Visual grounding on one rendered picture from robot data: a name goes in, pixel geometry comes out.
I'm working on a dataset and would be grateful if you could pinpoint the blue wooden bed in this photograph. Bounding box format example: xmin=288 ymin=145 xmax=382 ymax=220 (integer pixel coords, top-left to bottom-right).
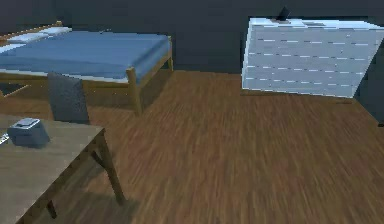
xmin=0 ymin=20 xmax=175 ymax=118

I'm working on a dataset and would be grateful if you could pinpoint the black laptop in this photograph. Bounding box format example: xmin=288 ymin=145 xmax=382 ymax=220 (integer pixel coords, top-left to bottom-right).
xmin=270 ymin=5 xmax=292 ymax=24

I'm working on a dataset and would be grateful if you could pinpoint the white pillow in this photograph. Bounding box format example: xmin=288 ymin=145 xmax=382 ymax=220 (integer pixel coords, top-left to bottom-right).
xmin=7 ymin=26 xmax=73 ymax=43

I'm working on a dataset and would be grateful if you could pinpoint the white chest of drawers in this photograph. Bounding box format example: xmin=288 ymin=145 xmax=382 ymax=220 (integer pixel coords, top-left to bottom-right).
xmin=241 ymin=17 xmax=384 ymax=99

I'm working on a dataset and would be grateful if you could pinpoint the brown wooden table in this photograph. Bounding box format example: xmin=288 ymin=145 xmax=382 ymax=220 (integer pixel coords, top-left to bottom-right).
xmin=0 ymin=113 xmax=128 ymax=224

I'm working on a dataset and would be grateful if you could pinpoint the grey chair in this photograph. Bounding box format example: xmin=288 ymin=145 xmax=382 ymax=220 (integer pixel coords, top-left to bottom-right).
xmin=46 ymin=71 xmax=91 ymax=125

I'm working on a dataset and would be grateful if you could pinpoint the grey box-shaped appliance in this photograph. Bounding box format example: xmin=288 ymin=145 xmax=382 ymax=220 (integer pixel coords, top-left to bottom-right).
xmin=6 ymin=117 xmax=52 ymax=149

